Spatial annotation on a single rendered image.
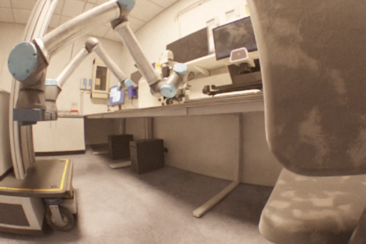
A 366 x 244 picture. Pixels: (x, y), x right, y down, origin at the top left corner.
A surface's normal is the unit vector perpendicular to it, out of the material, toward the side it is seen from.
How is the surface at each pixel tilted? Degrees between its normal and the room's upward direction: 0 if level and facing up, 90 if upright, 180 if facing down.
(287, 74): 90
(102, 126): 90
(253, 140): 90
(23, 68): 94
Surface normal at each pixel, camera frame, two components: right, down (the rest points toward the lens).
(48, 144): 0.73, -0.07
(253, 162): -0.68, -0.04
